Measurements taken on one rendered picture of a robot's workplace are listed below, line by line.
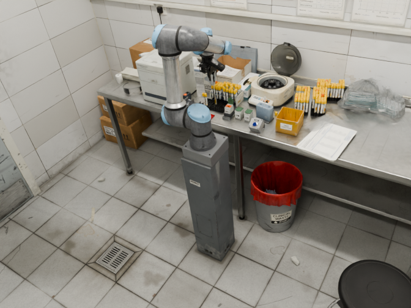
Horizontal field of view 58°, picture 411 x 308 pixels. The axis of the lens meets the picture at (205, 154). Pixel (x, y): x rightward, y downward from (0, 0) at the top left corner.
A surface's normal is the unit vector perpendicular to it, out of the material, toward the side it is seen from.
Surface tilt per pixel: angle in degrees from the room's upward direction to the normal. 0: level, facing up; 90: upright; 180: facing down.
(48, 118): 90
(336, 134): 1
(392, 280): 3
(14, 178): 90
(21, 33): 90
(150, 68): 89
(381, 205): 0
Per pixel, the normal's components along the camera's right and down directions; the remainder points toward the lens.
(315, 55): -0.53, 0.58
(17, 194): 0.84, 0.29
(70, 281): -0.10, -0.76
